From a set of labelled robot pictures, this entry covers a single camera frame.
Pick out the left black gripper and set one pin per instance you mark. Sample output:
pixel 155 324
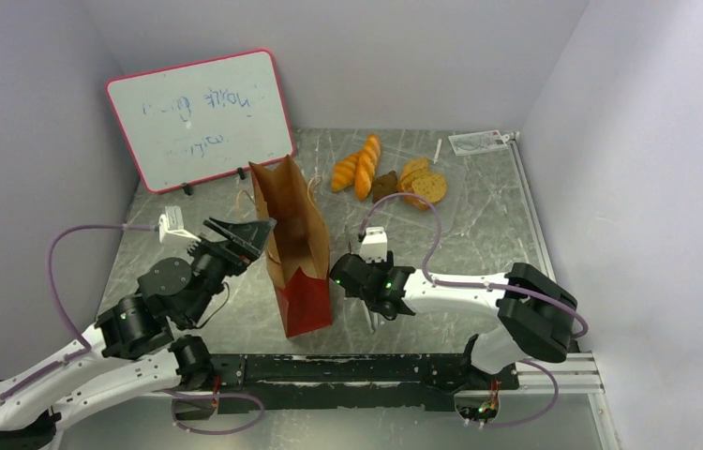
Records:
pixel 247 239

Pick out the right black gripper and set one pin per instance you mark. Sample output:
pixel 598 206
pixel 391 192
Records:
pixel 374 298

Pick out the white handled metal tongs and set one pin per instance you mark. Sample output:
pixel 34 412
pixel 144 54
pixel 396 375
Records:
pixel 372 320

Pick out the red paper bag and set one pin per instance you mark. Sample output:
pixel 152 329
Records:
pixel 298 249

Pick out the round brown bread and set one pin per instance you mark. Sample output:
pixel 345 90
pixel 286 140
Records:
pixel 383 186

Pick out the long orange baguette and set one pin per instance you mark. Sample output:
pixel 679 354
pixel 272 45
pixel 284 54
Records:
pixel 368 158

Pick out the small striped orange croissant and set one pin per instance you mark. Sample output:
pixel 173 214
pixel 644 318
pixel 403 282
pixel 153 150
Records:
pixel 344 173

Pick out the yellow bread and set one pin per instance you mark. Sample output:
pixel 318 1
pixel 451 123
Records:
pixel 414 165

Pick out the round sliced bread piece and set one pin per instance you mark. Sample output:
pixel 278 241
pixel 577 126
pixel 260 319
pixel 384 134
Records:
pixel 405 183

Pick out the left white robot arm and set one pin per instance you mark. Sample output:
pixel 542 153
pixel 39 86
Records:
pixel 146 342

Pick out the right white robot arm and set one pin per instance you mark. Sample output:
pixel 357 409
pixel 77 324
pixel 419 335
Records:
pixel 536 315

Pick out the red framed whiteboard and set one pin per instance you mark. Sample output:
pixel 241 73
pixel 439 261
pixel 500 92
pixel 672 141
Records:
pixel 196 122

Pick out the white marker pen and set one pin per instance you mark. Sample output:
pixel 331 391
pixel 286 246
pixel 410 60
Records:
pixel 437 151

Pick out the small white card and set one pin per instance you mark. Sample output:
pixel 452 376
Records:
pixel 479 142

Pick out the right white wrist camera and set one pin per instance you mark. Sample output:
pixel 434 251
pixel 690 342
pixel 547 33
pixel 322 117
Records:
pixel 374 245

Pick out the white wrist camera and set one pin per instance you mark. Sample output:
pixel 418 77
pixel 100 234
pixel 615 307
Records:
pixel 374 245
pixel 171 228

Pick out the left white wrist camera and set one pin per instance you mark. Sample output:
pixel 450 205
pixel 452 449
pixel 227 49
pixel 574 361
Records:
pixel 171 228

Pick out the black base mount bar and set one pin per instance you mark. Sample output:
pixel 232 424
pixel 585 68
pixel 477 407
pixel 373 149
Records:
pixel 226 383

